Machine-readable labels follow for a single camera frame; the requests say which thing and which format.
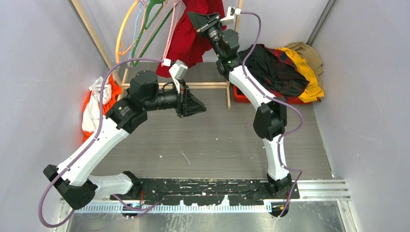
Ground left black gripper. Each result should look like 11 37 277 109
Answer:
144 80 206 118

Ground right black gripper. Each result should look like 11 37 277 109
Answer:
187 12 224 59

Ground red skirt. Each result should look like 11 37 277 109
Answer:
165 0 225 68

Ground dark plaid garment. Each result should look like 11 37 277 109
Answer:
245 44 308 97

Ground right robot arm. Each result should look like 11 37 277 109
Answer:
188 11 293 199

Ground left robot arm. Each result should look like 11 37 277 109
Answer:
43 71 206 210

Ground green hanger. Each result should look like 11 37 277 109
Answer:
131 0 180 68

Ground light blue hanger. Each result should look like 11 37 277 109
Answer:
128 0 149 59

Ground orange hanger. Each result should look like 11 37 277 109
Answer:
115 0 167 65

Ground red plastic bin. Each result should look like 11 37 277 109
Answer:
233 85 312 105

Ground wooden clothes rack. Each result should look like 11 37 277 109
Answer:
72 0 246 109

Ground orange and white garment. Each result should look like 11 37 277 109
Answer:
81 74 122 142

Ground tan garment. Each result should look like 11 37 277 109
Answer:
285 42 323 87

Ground yellow garment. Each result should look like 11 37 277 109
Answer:
277 47 324 103

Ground pink wire hanger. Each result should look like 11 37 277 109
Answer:
162 0 182 59

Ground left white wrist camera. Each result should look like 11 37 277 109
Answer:
163 58 188 94

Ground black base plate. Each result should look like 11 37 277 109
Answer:
118 178 300 206

